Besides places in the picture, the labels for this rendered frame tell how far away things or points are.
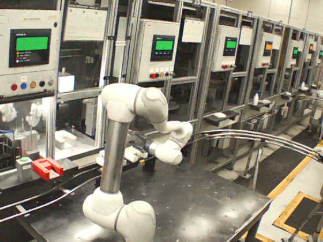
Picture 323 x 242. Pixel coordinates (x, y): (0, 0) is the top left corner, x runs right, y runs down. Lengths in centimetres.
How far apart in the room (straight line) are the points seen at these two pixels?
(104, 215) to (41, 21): 107
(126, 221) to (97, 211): 16
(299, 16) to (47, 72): 868
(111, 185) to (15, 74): 77
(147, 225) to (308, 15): 879
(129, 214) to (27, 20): 112
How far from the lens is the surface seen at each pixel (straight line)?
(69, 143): 236
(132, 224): 167
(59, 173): 195
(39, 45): 182
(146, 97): 150
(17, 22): 176
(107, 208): 170
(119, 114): 157
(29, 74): 185
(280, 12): 1013
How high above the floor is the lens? 188
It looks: 19 degrees down
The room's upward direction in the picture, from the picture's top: 8 degrees clockwise
